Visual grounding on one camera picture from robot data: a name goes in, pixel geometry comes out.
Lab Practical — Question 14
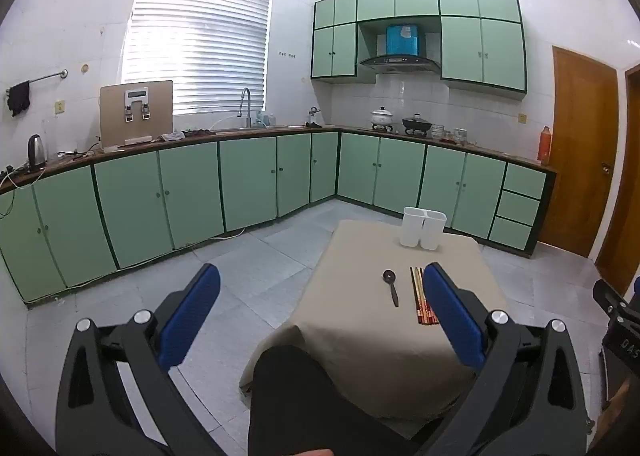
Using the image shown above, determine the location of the person's black clothing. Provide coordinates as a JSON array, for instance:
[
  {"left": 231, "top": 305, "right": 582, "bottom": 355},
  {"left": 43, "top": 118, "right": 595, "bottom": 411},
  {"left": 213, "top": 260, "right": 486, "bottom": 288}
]
[{"left": 247, "top": 345, "right": 436, "bottom": 456}]

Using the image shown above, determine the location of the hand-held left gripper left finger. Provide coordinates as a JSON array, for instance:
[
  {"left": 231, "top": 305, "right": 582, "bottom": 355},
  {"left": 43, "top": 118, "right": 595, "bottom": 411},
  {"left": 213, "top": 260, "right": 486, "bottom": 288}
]
[{"left": 55, "top": 263, "right": 226, "bottom": 456}]

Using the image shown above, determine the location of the white window blind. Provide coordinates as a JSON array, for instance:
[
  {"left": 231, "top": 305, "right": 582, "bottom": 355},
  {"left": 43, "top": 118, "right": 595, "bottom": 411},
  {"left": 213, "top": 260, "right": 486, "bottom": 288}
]
[{"left": 121, "top": 0, "right": 274, "bottom": 116}]

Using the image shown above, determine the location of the dark metal spoon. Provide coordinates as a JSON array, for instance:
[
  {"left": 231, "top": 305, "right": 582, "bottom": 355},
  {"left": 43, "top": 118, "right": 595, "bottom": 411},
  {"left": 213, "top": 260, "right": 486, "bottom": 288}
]
[{"left": 382, "top": 270, "right": 400, "bottom": 308}]

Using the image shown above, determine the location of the brown cardboard panel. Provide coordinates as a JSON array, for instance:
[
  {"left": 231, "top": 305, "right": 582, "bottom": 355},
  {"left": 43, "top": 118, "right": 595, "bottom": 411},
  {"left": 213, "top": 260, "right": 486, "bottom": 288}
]
[{"left": 99, "top": 80, "right": 174, "bottom": 149}]

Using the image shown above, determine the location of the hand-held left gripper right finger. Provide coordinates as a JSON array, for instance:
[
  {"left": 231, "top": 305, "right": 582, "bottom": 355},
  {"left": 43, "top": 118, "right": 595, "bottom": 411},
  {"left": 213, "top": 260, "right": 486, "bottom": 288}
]
[{"left": 415, "top": 262, "right": 590, "bottom": 456}]

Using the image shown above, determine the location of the steel kitchen faucet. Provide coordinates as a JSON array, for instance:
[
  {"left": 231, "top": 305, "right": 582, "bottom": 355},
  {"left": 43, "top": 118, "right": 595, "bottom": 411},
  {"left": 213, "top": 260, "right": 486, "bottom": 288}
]
[{"left": 237, "top": 88, "right": 253, "bottom": 128}]

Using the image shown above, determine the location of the green wall cabinet unit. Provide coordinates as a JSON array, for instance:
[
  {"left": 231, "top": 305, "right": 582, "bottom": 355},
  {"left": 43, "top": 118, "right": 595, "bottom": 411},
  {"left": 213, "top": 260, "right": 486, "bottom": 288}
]
[{"left": 310, "top": 0, "right": 528, "bottom": 96}]

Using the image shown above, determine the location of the white two-compartment utensil holder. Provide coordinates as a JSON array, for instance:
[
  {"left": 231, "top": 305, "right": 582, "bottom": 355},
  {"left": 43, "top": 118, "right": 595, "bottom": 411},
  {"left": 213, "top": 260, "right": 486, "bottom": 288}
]
[{"left": 399, "top": 207, "right": 447, "bottom": 251}]

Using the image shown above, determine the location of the red patterned chopstick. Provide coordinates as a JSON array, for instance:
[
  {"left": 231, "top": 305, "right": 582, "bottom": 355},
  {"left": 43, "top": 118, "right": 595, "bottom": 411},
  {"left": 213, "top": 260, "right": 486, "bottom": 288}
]
[
  {"left": 419, "top": 267, "right": 434, "bottom": 326},
  {"left": 422, "top": 268, "right": 440, "bottom": 325}
]

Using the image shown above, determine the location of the brown wooden door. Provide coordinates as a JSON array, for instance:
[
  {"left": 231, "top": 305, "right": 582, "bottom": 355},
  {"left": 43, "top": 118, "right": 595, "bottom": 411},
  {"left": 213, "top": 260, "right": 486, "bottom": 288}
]
[
  {"left": 537, "top": 45, "right": 621, "bottom": 258},
  {"left": 595, "top": 64, "right": 640, "bottom": 294}
]

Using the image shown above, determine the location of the plain wooden chopstick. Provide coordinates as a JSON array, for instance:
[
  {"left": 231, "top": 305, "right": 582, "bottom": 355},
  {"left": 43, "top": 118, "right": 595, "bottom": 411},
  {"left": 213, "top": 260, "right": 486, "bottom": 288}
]
[{"left": 415, "top": 266, "right": 428, "bottom": 326}]

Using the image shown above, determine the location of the dark hanging towel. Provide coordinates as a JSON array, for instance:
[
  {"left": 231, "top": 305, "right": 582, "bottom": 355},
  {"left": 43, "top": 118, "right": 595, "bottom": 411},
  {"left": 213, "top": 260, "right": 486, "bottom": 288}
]
[{"left": 6, "top": 81, "right": 32, "bottom": 118}]

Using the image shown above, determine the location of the metal towel bar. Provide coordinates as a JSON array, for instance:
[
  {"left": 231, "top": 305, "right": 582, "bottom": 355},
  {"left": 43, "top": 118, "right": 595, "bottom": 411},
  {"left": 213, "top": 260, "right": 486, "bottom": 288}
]
[{"left": 5, "top": 69, "right": 69, "bottom": 94}]

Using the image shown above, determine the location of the white cable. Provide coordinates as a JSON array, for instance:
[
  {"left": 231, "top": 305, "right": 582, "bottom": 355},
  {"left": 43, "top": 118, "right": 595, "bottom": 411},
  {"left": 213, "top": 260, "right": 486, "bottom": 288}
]
[{"left": 0, "top": 169, "right": 32, "bottom": 218}]

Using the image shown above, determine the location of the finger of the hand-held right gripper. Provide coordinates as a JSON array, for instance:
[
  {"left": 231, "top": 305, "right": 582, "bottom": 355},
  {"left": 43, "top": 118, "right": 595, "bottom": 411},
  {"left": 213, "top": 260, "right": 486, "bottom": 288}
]
[{"left": 592, "top": 279, "right": 640, "bottom": 325}]

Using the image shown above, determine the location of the black range hood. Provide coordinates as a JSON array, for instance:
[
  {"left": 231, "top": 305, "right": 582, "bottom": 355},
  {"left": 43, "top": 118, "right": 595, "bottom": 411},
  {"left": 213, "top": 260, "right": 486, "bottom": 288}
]
[{"left": 359, "top": 54, "right": 442, "bottom": 74}]

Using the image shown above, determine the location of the black wok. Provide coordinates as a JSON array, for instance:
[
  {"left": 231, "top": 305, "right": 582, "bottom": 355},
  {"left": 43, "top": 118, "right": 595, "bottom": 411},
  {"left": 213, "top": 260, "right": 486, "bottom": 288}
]
[{"left": 402, "top": 114, "right": 433, "bottom": 133}]

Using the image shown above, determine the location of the steel electric kettle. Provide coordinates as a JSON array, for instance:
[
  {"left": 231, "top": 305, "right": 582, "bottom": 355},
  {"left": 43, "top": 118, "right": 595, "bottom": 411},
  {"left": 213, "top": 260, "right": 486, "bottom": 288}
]
[{"left": 26, "top": 134, "right": 48, "bottom": 173}]

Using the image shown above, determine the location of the table with beige cloth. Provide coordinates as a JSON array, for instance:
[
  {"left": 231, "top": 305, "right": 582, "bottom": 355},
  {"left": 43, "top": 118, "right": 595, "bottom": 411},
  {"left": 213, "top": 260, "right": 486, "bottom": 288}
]
[{"left": 239, "top": 219, "right": 508, "bottom": 419}]

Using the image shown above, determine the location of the white device on panel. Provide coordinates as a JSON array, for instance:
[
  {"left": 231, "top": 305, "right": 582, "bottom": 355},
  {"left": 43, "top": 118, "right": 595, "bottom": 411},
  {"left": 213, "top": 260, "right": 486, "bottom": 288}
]
[{"left": 122, "top": 89, "right": 152, "bottom": 123}]

